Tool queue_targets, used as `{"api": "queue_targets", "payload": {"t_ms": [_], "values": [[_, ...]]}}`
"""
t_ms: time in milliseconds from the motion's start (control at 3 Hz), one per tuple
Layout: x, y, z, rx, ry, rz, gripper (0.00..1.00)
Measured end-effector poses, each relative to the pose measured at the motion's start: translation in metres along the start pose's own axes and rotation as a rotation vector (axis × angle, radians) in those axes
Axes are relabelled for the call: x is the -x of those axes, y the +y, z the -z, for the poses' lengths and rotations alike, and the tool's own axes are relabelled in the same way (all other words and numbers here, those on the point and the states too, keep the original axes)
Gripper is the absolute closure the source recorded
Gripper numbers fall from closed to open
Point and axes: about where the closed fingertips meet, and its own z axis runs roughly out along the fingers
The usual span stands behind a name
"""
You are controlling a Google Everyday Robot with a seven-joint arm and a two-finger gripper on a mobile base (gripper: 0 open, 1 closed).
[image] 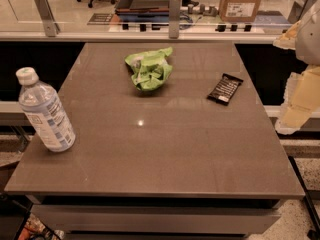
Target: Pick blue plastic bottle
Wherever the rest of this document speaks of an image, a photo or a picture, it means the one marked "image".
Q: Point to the metal glass bracket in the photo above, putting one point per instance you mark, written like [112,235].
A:
[174,18]
[51,27]
[299,8]

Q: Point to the crumpled green snack bag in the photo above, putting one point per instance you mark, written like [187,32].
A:
[150,68]

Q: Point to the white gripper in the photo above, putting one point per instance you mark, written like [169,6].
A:
[309,37]

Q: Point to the left metal glass bracket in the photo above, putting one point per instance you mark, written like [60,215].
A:
[51,27]

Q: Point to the right metal glass bracket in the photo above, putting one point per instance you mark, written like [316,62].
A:
[299,8]

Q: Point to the clear blue-label plastic bottle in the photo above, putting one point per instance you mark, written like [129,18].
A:
[44,110]

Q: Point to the black candy bar wrapper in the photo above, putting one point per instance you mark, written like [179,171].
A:
[225,89]

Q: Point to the grey open tray box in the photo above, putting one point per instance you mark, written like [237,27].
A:
[146,0]

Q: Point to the cardboard box with label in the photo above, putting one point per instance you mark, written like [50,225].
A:
[238,10]

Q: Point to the middle metal glass bracket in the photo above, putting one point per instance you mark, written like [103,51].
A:
[174,18]

